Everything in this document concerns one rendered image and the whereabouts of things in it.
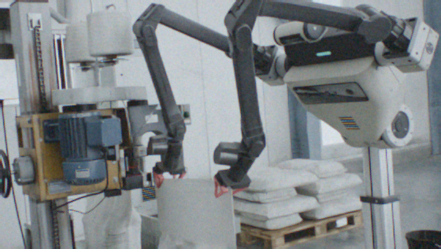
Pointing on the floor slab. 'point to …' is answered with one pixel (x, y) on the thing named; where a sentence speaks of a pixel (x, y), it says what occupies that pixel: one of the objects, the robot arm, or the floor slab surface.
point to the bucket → (424, 239)
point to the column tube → (40, 239)
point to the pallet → (272, 237)
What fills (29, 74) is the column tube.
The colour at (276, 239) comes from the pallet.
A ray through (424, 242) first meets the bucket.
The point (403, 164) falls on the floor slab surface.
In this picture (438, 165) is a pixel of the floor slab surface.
